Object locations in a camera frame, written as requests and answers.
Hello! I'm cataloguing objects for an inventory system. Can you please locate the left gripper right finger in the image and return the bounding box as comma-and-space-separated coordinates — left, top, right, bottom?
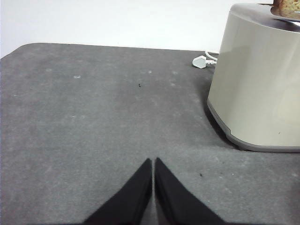
153, 157, 230, 225

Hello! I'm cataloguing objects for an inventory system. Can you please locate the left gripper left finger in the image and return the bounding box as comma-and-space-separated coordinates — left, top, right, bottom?
83, 158, 153, 225

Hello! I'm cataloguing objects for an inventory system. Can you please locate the cream two-slot toaster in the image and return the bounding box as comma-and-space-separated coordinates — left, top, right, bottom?
206, 2, 300, 153

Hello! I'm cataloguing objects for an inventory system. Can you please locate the brown crusty bread slice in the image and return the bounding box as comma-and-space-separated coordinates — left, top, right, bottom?
270, 0, 300, 19

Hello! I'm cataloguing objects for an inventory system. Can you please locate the white power plug with cord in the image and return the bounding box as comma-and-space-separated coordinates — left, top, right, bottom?
192, 51, 219, 69

